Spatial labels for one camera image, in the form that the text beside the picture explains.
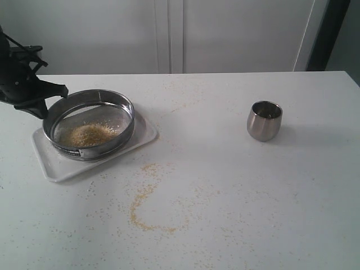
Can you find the yellow grain pile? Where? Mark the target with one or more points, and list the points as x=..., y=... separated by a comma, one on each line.
x=87, y=135

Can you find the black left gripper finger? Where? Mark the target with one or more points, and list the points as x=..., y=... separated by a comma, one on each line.
x=45, y=90
x=37, y=108

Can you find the white rectangular plastic tray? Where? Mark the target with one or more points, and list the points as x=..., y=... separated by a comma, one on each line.
x=57, y=168

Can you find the small stainless steel cup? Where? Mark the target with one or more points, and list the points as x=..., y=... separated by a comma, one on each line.
x=264, y=120

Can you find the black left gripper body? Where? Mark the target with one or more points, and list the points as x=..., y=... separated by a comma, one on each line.
x=20, y=85

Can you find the round steel mesh sieve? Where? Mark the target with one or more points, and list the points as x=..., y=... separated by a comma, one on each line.
x=86, y=107

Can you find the white cabinet doors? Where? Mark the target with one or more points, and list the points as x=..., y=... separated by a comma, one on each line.
x=145, y=37

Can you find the dark door frame post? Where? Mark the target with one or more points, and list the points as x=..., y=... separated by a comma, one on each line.
x=328, y=32

